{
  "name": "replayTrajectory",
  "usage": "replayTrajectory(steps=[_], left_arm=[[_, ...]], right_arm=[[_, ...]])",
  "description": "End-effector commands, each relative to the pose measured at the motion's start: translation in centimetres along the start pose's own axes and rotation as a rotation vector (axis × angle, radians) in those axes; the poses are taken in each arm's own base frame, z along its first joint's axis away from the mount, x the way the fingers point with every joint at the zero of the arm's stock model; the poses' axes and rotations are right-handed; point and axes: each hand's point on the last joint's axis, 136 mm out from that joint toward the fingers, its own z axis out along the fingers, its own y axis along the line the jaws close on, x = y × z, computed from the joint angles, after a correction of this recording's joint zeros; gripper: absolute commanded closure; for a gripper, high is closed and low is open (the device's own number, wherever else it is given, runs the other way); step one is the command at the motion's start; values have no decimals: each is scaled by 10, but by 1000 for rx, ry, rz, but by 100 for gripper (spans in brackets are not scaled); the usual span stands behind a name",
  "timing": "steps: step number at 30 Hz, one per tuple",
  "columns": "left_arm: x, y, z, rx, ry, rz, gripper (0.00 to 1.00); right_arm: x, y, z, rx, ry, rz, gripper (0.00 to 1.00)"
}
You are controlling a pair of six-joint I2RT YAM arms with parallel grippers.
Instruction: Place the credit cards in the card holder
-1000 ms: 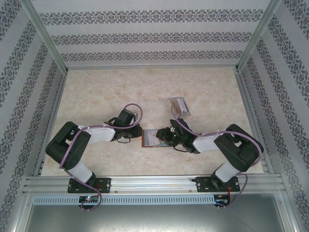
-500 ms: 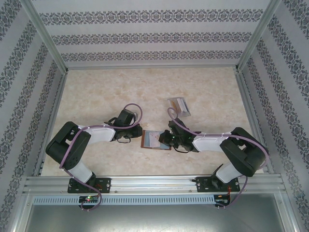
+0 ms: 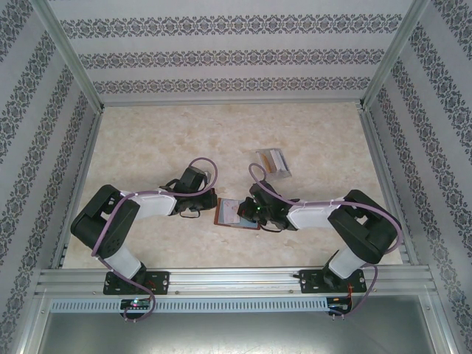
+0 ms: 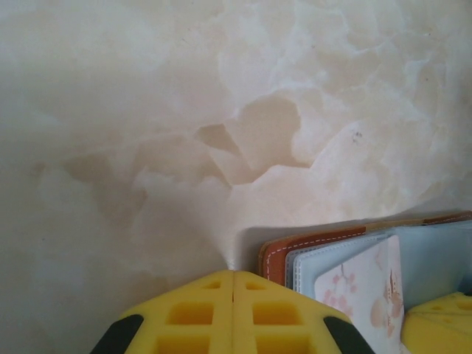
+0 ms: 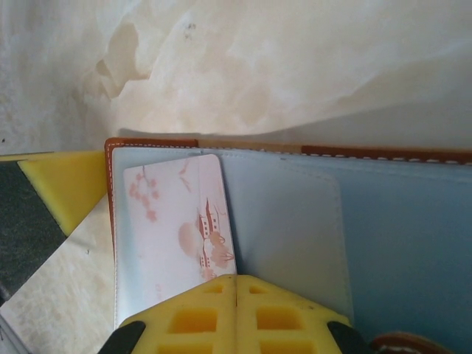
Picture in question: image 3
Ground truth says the brown leather card holder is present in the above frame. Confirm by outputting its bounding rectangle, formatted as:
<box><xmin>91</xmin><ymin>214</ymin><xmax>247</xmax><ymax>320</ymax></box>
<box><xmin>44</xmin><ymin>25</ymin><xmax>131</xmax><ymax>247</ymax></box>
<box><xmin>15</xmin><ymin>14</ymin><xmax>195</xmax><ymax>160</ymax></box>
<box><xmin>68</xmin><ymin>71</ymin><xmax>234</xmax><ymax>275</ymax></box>
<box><xmin>214</xmin><ymin>197</ymin><xmax>261</xmax><ymax>232</ymax></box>

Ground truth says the white pink credit card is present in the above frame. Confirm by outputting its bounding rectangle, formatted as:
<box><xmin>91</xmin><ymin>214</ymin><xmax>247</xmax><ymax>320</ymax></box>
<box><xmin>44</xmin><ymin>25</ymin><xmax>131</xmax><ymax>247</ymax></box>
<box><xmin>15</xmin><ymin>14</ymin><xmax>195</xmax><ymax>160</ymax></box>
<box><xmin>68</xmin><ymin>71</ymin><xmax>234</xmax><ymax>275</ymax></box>
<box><xmin>220</xmin><ymin>198</ymin><xmax>243</xmax><ymax>225</ymax></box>

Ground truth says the clear acrylic card stand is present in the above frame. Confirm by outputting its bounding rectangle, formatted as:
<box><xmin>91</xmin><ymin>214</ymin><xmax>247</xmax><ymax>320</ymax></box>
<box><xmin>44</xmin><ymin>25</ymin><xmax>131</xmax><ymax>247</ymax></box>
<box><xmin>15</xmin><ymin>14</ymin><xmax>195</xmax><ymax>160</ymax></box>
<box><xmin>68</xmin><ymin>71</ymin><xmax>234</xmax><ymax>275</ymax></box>
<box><xmin>255</xmin><ymin>147</ymin><xmax>294</xmax><ymax>181</ymax></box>

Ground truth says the brown gold credit card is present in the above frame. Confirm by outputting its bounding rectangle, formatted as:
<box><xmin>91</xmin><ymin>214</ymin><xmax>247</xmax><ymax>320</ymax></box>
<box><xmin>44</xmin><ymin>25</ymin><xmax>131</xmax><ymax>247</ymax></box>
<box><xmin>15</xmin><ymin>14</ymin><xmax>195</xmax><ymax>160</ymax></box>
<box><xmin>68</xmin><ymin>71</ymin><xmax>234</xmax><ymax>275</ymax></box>
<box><xmin>260</xmin><ymin>153</ymin><xmax>277</xmax><ymax>173</ymax></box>

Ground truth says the white blue credit card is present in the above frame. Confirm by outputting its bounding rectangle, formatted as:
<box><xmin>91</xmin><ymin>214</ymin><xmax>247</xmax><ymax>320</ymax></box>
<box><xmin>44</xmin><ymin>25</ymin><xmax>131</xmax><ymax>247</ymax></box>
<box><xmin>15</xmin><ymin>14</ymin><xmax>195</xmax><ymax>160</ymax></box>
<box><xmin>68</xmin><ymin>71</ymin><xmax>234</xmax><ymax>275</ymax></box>
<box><xmin>273</xmin><ymin>150</ymin><xmax>289</xmax><ymax>173</ymax></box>

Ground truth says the small circuit board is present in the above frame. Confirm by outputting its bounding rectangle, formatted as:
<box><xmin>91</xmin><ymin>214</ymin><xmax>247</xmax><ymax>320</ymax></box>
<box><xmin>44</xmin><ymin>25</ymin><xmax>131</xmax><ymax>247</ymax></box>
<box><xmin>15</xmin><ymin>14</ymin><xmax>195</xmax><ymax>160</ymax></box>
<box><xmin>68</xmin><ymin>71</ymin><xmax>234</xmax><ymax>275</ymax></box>
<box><xmin>328</xmin><ymin>302</ymin><xmax>354</xmax><ymax>315</ymax></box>

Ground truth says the circuit board with green light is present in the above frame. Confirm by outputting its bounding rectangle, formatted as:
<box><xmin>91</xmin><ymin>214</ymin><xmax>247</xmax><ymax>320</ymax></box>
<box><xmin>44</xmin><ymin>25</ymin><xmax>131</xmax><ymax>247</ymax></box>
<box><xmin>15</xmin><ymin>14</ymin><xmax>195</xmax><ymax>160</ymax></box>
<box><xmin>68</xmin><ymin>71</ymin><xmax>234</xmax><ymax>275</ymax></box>
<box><xmin>120</xmin><ymin>298</ymin><xmax>153</xmax><ymax>310</ymax></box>

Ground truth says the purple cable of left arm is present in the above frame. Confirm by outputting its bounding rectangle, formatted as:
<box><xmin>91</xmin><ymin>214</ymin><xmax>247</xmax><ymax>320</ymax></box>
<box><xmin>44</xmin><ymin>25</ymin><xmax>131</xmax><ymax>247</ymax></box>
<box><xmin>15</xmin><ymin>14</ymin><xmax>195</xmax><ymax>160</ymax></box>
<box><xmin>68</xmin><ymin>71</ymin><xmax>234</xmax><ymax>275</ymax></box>
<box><xmin>90</xmin><ymin>156</ymin><xmax>218</xmax><ymax>325</ymax></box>

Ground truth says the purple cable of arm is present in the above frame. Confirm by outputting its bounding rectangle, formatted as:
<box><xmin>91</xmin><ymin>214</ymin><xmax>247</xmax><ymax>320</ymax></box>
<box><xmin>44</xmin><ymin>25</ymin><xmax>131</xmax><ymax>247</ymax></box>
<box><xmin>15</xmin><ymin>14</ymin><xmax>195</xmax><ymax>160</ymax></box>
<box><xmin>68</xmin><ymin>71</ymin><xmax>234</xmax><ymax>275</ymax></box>
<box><xmin>249</xmin><ymin>162</ymin><xmax>403</xmax><ymax>319</ymax></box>
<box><xmin>90</xmin><ymin>156</ymin><xmax>218</xmax><ymax>325</ymax></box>

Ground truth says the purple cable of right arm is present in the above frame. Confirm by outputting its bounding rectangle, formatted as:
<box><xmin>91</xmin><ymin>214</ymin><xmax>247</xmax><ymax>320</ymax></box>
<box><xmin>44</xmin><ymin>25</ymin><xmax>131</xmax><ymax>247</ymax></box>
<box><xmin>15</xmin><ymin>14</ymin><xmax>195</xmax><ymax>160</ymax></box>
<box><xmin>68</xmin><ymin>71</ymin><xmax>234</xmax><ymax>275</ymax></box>
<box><xmin>249</xmin><ymin>162</ymin><xmax>403</xmax><ymax>319</ymax></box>

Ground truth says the aluminium mounting rail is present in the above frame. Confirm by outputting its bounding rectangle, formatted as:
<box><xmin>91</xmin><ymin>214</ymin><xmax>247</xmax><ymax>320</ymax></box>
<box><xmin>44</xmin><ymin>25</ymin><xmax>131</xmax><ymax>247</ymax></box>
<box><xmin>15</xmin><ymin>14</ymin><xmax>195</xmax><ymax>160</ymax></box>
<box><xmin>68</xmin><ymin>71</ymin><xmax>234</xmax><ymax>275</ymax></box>
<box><xmin>35</xmin><ymin>265</ymin><xmax>440</xmax><ymax>296</ymax></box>

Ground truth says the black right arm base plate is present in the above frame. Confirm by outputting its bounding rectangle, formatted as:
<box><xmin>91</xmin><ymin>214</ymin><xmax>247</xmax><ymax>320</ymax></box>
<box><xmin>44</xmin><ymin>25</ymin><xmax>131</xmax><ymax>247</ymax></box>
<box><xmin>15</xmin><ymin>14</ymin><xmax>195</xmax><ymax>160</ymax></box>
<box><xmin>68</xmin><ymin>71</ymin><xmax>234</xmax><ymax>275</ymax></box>
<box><xmin>298</xmin><ymin>268</ymin><xmax>369</xmax><ymax>295</ymax></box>

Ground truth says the slotted grey cable duct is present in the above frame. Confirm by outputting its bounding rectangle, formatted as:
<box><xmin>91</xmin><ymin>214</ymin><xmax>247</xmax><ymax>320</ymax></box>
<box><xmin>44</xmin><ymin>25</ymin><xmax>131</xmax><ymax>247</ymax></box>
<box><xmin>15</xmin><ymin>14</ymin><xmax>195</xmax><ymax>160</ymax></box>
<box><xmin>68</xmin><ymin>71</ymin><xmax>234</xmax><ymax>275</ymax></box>
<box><xmin>49</xmin><ymin>296</ymin><xmax>330</xmax><ymax>313</ymax></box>

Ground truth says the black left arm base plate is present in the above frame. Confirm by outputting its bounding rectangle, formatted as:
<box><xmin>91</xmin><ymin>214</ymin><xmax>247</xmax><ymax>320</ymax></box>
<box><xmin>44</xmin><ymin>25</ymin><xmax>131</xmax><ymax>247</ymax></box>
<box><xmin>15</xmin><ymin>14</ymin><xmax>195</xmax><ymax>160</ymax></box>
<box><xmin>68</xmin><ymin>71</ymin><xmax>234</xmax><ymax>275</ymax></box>
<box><xmin>103</xmin><ymin>270</ymin><xmax>171</xmax><ymax>296</ymax></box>

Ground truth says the aluminium table side rail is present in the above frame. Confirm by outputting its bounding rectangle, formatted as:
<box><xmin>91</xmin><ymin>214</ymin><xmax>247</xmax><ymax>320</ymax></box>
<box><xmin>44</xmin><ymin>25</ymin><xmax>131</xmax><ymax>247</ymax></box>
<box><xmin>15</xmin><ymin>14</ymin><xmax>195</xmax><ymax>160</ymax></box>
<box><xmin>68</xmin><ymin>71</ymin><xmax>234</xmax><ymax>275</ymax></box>
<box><xmin>49</xmin><ymin>108</ymin><xmax>106</xmax><ymax>270</ymax></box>
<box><xmin>357</xmin><ymin>106</ymin><xmax>421</xmax><ymax>266</ymax></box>

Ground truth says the aluminium frame post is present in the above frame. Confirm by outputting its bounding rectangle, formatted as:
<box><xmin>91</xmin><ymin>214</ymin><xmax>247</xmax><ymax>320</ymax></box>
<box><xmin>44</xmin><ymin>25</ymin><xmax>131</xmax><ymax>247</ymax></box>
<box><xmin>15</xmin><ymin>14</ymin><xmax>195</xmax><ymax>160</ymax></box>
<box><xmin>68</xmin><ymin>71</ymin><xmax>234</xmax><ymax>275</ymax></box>
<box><xmin>357</xmin><ymin>0</ymin><xmax>432</xmax><ymax>111</ymax></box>
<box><xmin>29</xmin><ymin>0</ymin><xmax>106</xmax><ymax>111</ymax></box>

